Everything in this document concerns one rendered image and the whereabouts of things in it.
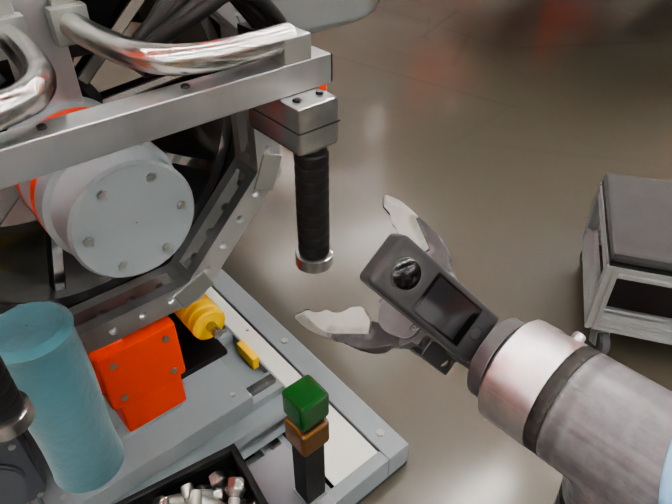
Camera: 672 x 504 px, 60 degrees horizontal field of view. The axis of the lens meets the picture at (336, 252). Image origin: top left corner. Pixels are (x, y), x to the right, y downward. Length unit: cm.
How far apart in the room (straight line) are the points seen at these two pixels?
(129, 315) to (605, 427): 63
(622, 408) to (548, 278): 150
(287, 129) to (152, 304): 39
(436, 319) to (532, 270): 149
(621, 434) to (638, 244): 115
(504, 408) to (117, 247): 38
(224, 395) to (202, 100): 80
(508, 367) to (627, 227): 118
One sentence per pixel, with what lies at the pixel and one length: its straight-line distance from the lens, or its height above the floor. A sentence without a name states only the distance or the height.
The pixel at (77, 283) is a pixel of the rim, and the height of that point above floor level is 62.
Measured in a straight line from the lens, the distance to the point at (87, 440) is 78.
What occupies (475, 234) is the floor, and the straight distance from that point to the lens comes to 203.
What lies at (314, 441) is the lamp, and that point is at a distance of 70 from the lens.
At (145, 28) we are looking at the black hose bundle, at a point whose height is 100.
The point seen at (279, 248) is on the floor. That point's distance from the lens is 193.
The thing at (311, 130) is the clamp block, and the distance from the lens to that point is 57.
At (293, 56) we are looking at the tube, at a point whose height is 99.
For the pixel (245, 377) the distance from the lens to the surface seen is 135.
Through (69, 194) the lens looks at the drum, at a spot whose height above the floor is 89.
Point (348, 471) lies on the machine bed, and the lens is 128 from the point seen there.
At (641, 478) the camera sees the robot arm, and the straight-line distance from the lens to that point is 42.
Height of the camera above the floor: 118
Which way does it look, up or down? 38 degrees down
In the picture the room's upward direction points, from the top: straight up
